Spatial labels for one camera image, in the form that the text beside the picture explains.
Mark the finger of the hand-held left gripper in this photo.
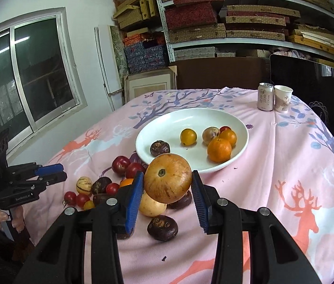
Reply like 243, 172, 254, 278
7, 172, 68, 194
7, 163, 65, 182

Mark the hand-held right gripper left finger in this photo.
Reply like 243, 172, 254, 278
15, 171, 144, 284

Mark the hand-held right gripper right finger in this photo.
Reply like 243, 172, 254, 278
191, 170, 322, 284

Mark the dark brown mangosteen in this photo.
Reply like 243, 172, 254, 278
147, 215, 179, 241

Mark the orange-tan pepino melon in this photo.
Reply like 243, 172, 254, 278
144, 153, 192, 204

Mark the white plate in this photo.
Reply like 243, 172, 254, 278
135, 108, 249, 174

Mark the pale yellow pepino melon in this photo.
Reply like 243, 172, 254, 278
138, 192, 167, 217

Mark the striped cream pepino melon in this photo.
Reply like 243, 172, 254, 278
76, 177, 92, 196

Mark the red plum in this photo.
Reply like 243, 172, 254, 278
112, 155, 131, 175
125, 162, 146, 179

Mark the mandarin orange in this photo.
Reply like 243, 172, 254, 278
207, 138, 232, 163

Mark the purple-blotched tan pepino melon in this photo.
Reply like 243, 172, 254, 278
202, 127, 221, 145

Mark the small orange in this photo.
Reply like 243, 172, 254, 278
220, 129, 237, 147

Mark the pink deer-print tablecloth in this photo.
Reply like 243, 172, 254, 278
22, 86, 334, 284

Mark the white-framed sliding window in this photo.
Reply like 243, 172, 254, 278
0, 7, 87, 151

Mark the white board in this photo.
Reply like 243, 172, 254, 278
94, 25, 124, 111

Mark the beige framed picture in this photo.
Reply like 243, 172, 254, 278
124, 65, 178, 105

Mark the beige drink can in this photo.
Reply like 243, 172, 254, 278
257, 82, 274, 112

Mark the dark brown wooden board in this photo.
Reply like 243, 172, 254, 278
170, 58, 271, 91

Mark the white paper cup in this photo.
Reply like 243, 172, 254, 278
274, 85, 294, 113

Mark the green marbled board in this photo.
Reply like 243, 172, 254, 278
109, 25, 130, 75

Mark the stack of blue floral boxes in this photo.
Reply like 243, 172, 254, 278
123, 33, 169, 73

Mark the stack of grey patterned boxes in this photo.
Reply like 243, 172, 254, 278
173, 46, 237, 62

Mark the black glossy panel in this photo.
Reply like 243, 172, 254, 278
270, 54, 334, 144

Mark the tan woven box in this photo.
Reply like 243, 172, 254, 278
168, 23, 227, 44

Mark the stack of tan woven boxes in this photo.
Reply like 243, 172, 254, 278
113, 0, 159, 31

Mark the pink cloth bundle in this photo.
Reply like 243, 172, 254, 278
279, 49, 307, 59

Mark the stack of red patterned boxes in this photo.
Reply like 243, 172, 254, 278
165, 0, 226, 31

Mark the stack of dark-trimmed woven boxes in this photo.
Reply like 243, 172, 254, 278
224, 4, 301, 41

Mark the white metal shelf rack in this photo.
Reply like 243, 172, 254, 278
152, 0, 334, 66

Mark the stack of yellow wooden boxes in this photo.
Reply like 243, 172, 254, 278
273, 0, 334, 60

